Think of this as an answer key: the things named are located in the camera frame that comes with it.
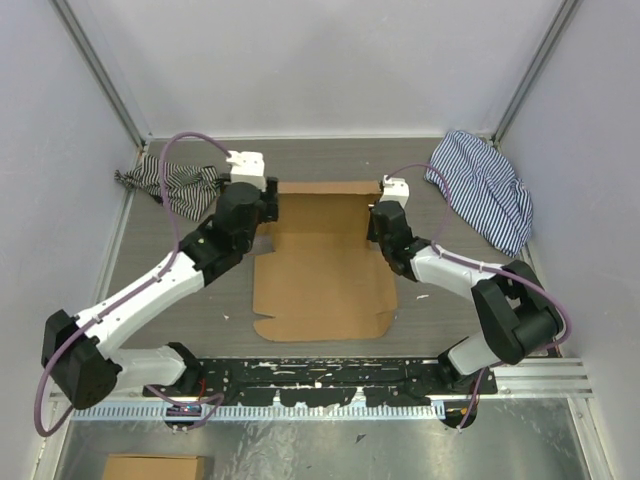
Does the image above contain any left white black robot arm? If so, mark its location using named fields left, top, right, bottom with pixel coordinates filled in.
left=42, top=177, right=279, bottom=410

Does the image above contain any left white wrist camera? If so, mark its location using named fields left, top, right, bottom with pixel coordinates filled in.
left=226, top=150, right=266, bottom=192

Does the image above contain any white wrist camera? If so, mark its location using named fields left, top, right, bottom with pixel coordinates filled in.
left=380, top=175, right=410, bottom=208
left=226, top=150, right=266, bottom=192

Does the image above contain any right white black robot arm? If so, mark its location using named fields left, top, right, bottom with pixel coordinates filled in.
left=369, top=201, right=565, bottom=395

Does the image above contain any brown cardboard box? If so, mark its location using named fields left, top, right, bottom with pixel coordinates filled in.
left=253, top=181, right=397, bottom=342

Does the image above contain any aluminium frame post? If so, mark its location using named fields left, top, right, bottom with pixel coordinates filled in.
left=50, top=0, right=148, bottom=149
left=490, top=0, right=582, bottom=148

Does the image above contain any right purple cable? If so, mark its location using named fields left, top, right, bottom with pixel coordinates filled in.
left=387, top=163, right=574, bottom=369

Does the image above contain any blue white striped cloth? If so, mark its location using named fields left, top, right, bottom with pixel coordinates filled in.
left=424, top=130, right=533, bottom=257

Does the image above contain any small cardboard box foreground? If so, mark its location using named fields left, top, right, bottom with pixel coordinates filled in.
left=102, top=454, right=205, bottom=480

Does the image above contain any left aluminium frame post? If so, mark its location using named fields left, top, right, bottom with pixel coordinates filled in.
left=50, top=0, right=148, bottom=149

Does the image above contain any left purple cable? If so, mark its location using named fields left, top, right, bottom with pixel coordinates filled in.
left=31, top=131, right=236, bottom=438

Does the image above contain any black white striped cloth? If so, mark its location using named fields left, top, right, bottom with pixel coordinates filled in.
left=114, top=154, right=220, bottom=221

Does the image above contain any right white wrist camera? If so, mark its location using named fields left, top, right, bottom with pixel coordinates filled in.
left=380, top=175, right=410, bottom=208

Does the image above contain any right aluminium frame post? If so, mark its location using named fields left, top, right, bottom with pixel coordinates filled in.
left=490, top=0, right=582, bottom=148

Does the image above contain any purple cable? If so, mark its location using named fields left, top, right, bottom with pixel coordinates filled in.
left=387, top=163, right=574, bottom=369
left=31, top=131, right=236, bottom=438

